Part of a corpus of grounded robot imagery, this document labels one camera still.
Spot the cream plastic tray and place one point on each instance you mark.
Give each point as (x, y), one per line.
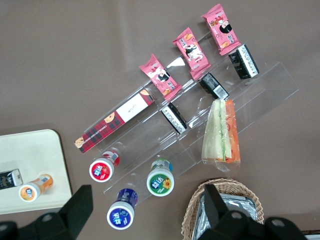
(35, 152)

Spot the small black snack box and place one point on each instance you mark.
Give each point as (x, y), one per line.
(243, 62)
(173, 120)
(8, 180)
(213, 86)

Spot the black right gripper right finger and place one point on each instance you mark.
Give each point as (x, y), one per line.
(217, 212)

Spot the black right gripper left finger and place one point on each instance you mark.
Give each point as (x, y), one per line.
(75, 210)

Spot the orange gum bottle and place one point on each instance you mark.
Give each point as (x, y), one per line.
(31, 191)

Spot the oval wicker basket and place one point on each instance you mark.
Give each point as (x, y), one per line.
(250, 192)

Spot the triangle sandwich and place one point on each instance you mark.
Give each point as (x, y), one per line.
(220, 135)

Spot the red plaid cookie box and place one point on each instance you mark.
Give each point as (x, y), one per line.
(112, 122)

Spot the green gum bottle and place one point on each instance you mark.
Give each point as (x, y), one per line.
(160, 183)

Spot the silver foil container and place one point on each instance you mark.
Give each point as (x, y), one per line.
(240, 203)

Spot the red gum bottle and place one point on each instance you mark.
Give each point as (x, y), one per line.
(101, 171)

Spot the pink snack packet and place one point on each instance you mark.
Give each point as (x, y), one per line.
(192, 55)
(221, 30)
(161, 78)

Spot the blue gum bottle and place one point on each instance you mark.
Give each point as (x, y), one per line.
(120, 216)

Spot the clear acrylic stepped stand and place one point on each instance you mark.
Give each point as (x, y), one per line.
(262, 90)

